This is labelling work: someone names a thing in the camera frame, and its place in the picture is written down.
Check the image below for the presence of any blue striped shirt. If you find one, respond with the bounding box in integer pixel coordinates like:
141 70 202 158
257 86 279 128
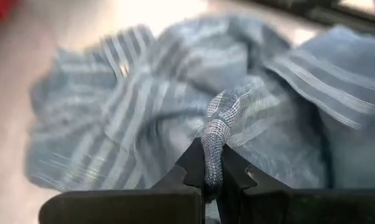
25 14 375 203

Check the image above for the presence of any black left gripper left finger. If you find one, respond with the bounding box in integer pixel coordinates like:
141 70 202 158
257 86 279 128
39 137 206 224

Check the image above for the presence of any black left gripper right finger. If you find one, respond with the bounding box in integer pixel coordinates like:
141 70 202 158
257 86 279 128
216 143 375 224

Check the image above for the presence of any black aluminium frame rail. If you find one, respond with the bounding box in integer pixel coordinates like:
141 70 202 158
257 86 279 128
246 0 375 38

